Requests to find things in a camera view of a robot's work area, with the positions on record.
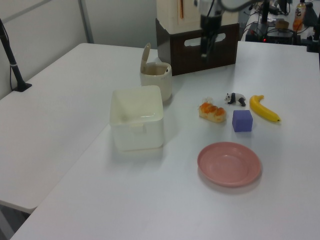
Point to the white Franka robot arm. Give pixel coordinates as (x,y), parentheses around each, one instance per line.
(210,6)

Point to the toy panda figure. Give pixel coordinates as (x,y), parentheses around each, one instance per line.
(235,98)

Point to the purple cube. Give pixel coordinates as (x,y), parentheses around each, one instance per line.
(242,122)

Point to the black camera stand pole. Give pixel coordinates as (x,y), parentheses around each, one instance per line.
(11,62)

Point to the cream plastic storage box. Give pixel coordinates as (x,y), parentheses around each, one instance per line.
(172,17)

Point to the cream trash can with lid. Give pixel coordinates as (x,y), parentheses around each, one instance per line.
(160,85)

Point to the pink plastic plate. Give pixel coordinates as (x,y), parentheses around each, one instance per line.
(228,165)

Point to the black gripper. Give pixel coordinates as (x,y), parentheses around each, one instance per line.
(211,25)

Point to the black clamp stand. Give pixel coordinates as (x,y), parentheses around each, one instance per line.
(312,40)

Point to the toy bread with orange topping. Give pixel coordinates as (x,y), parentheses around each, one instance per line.
(212,113)

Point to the small cardboard box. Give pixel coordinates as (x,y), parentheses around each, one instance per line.
(282,24)

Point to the black electronics box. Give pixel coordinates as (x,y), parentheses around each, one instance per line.
(275,36)

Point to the grey metal partition post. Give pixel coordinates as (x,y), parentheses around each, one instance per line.
(86,22)

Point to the yellow toy banana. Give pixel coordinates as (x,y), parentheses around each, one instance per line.
(262,110)

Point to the white square plastic bin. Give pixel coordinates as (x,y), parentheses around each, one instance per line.
(137,130)

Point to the dark brown wooden box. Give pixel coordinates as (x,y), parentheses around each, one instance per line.
(187,57)

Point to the orange drink bottle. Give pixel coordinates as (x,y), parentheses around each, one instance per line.
(298,17)

